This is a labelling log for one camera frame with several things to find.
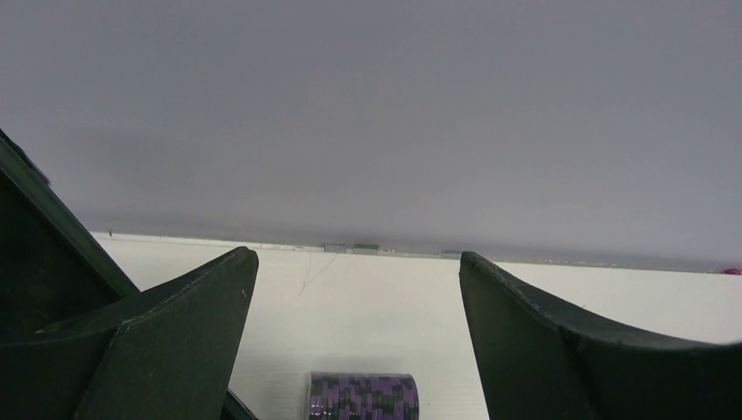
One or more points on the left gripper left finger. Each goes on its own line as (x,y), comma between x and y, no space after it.
(165,353)

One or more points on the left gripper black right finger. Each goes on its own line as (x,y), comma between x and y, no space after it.
(542,357)

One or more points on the poker chip stack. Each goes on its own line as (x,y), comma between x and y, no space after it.
(349,396)

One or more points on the black foam-lined carrying case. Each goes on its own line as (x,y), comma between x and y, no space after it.
(52,268)

